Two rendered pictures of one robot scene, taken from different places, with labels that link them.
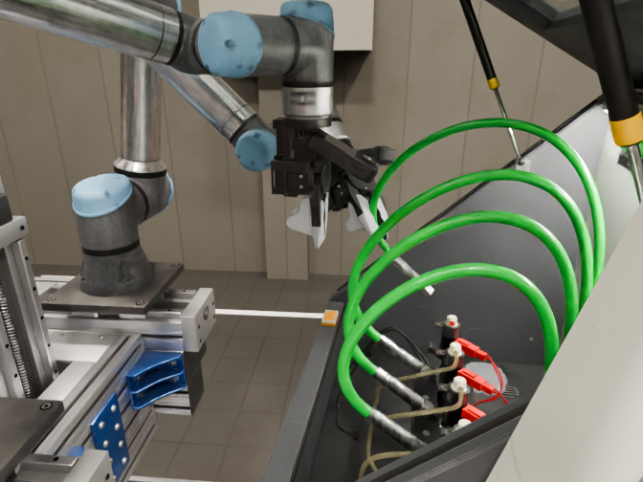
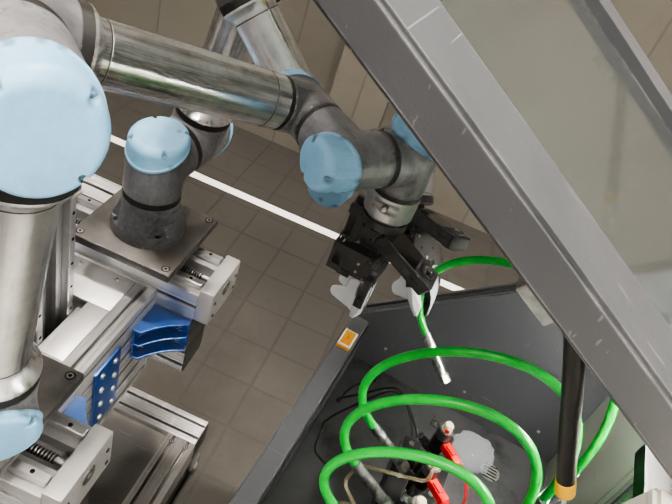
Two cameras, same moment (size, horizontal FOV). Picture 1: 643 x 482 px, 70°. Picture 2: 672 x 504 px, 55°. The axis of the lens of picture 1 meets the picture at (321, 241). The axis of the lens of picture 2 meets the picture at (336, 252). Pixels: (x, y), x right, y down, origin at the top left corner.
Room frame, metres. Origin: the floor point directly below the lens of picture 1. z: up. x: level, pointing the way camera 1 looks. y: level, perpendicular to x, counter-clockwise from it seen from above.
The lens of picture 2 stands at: (-0.07, 0.07, 1.94)
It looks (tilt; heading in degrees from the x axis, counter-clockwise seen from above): 38 degrees down; 0
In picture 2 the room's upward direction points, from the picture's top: 21 degrees clockwise
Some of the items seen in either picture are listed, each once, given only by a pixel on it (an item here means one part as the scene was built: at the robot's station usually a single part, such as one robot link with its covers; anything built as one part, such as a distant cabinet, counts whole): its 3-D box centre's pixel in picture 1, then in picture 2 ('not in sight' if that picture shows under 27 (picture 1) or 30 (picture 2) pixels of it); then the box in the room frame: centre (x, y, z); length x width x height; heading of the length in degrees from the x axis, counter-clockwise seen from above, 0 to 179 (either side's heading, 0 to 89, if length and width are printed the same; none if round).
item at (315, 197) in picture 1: (316, 198); (366, 284); (0.69, 0.01, 1.30); 0.05 x 0.02 x 0.09; 169
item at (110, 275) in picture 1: (114, 260); (150, 206); (0.94, 0.46, 1.09); 0.15 x 0.15 x 0.10
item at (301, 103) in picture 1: (307, 102); (390, 202); (0.71, 0.02, 1.45); 0.08 x 0.08 x 0.05
